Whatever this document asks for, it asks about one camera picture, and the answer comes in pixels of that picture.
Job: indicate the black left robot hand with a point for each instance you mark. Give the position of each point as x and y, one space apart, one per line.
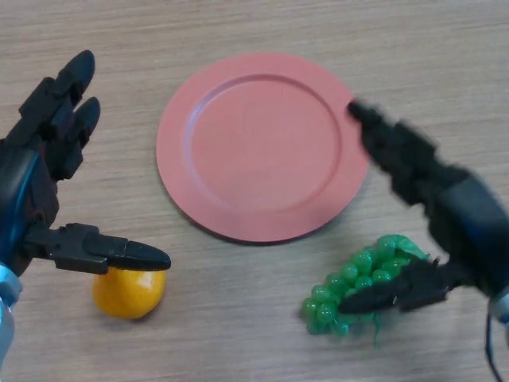
28 179

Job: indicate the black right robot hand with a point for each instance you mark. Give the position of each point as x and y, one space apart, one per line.
469 223

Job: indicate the green grape bunch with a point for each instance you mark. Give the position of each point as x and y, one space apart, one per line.
358 270

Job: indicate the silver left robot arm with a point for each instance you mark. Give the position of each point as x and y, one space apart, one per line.
5 314

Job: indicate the pink round plate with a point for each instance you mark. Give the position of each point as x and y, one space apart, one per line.
262 147

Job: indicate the orange yellow pear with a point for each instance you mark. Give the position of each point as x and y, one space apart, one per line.
127 296

